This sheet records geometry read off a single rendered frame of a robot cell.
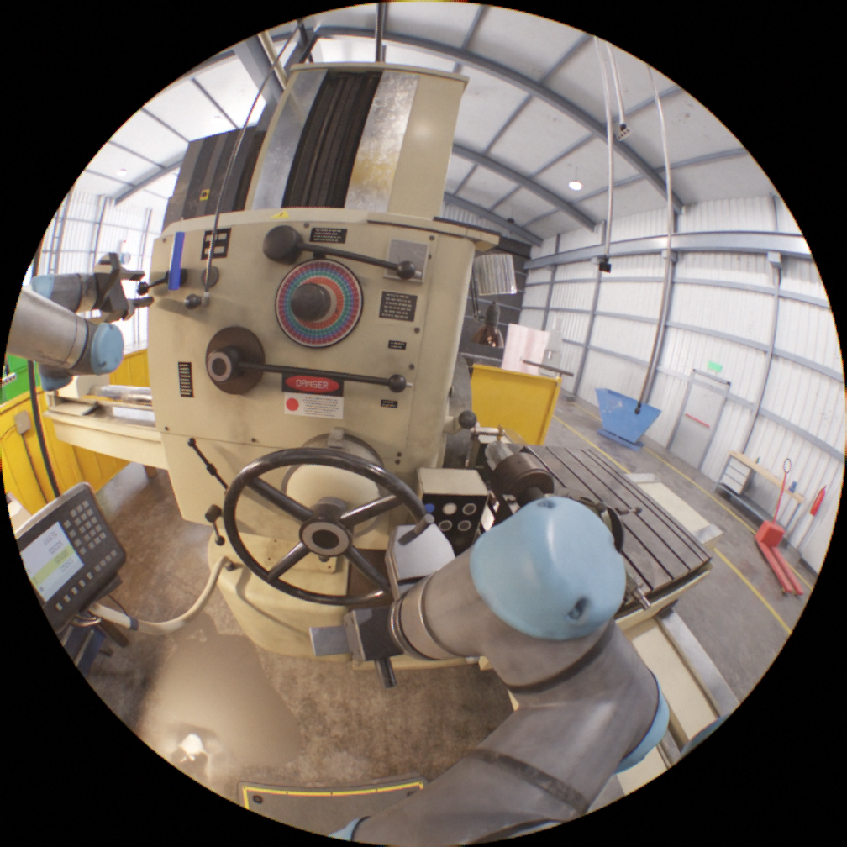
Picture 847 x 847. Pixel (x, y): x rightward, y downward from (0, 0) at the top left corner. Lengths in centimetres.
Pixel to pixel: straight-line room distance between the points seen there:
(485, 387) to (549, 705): 322
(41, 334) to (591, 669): 54
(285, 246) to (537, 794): 65
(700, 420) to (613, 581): 787
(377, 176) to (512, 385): 270
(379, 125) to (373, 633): 160
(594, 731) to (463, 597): 10
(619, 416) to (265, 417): 651
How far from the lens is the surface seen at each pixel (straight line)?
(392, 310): 57
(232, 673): 185
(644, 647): 146
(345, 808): 136
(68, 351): 47
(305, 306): 50
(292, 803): 138
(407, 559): 26
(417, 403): 61
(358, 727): 168
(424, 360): 59
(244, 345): 63
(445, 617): 18
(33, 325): 43
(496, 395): 337
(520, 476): 86
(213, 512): 87
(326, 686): 173
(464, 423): 60
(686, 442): 814
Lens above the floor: 166
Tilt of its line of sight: 21 degrees down
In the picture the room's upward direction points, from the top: 9 degrees clockwise
